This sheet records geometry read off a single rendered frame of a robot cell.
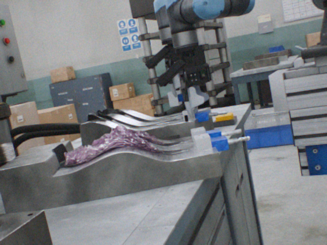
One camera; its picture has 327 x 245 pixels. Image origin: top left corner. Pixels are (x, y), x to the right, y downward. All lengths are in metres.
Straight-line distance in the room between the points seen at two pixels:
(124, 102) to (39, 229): 7.52
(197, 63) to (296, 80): 0.34
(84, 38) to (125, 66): 1.08
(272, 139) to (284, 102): 3.49
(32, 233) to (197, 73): 0.73
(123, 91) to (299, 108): 7.22
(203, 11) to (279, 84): 0.29
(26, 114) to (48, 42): 4.29
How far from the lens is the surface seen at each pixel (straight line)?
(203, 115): 1.26
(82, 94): 8.46
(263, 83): 7.09
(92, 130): 1.34
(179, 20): 1.24
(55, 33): 9.31
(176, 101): 1.57
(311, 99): 1.03
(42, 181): 0.98
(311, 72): 1.03
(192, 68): 1.24
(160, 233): 0.71
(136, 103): 8.10
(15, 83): 1.96
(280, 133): 4.50
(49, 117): 5.87
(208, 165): 0.94
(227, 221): 1.47
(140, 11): 5.50
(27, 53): 9.76
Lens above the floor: 1.07
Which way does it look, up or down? 8 degrees down
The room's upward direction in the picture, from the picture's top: 11 degrees counter-clockwise
